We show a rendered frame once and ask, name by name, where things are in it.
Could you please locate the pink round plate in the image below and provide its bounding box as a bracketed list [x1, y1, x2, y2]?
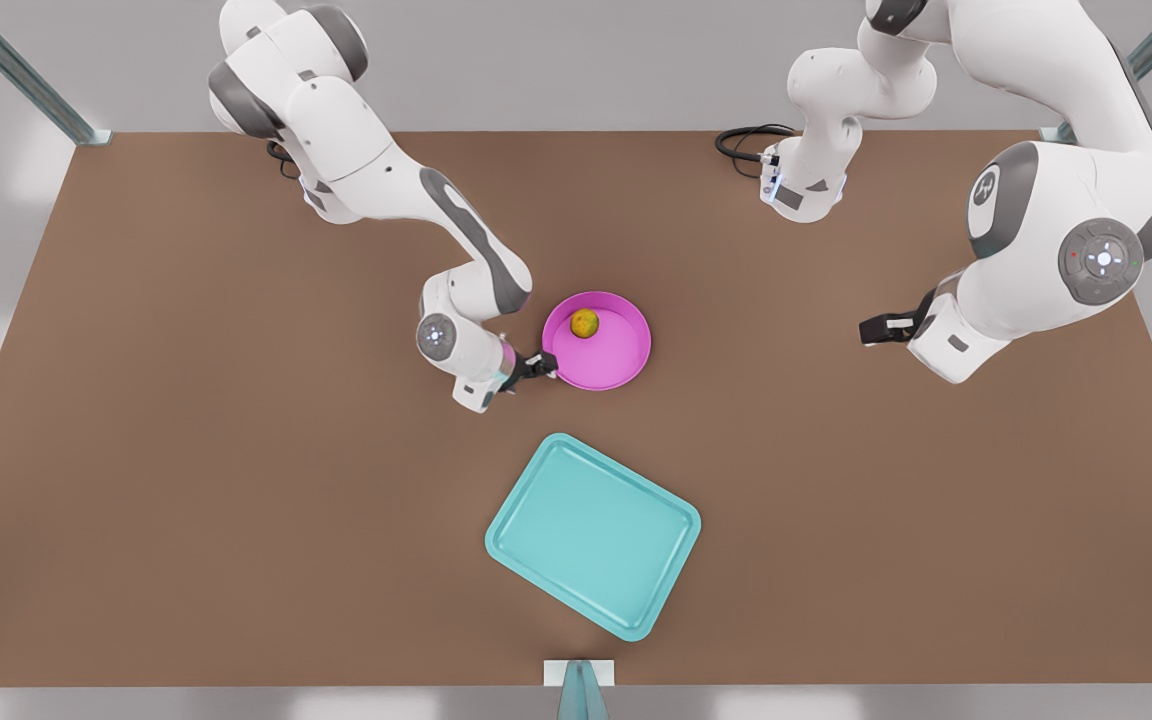
[542, 291, 653, 392]

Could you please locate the teal rectangular tray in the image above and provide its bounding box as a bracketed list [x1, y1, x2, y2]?
[484, 432, 703, 643]

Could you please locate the silver frame post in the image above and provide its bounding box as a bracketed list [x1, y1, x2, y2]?
[544, 659, 615, 720]
[1039, 0, 1152, 145]
[0, 0, 113, 147]

